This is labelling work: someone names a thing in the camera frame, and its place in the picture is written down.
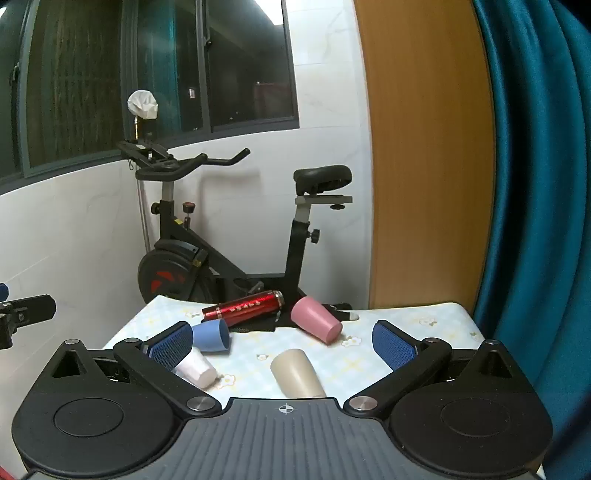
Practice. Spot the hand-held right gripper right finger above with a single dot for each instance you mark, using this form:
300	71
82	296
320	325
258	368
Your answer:
393	345

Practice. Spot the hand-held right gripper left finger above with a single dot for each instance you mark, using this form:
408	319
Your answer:
170	347

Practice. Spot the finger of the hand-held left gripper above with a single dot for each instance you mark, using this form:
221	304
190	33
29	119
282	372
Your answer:
32	308

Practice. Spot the beige cup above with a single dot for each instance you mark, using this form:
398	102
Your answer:
296	374

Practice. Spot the white cup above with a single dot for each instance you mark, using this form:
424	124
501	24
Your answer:
196	369

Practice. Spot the blue cup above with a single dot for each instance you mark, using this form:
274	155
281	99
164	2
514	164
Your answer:
210	336

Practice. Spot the pink cup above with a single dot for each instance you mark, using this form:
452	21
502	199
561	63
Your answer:
315	319

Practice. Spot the black glove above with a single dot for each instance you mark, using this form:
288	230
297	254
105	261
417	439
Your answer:
340	310

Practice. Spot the red thermos bottle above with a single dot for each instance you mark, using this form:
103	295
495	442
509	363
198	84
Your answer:
244	305

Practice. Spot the floral tablecloth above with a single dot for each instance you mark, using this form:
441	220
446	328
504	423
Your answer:
258	342

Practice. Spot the black exercise bike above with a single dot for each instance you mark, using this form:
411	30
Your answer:
295	249

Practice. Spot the wooden door panel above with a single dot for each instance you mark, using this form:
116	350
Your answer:
425	161

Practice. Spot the teal curtain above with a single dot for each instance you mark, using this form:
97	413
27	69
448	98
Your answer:
545	184

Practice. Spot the white crumpled cloth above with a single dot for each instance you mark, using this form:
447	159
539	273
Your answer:
143	105

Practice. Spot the dark framed window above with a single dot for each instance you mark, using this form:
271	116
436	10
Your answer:
92	69

